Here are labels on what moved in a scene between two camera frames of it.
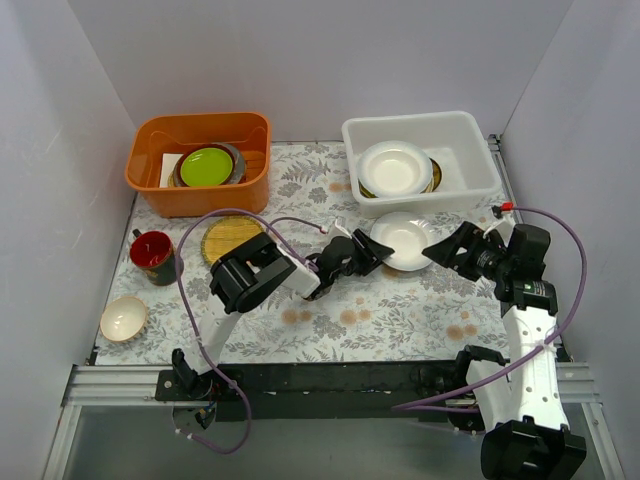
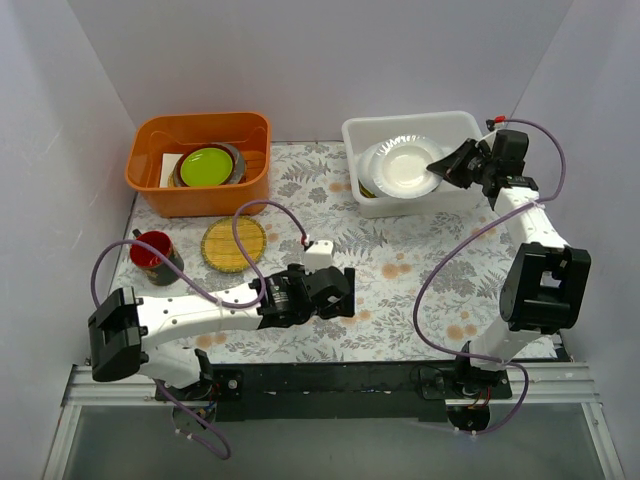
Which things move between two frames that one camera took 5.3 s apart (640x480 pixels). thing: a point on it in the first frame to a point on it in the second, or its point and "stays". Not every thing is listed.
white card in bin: [168, 162] stays
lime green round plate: [205, 166] stays
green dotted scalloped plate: [365, 192] stays
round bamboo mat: [225, 234] stays
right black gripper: [466, 253] to [471, 167]
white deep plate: [408, 235] to [399, 167]
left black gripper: [360, 248] to [314, 297]
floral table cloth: [312, 279] stays
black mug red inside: [154, 252] stays
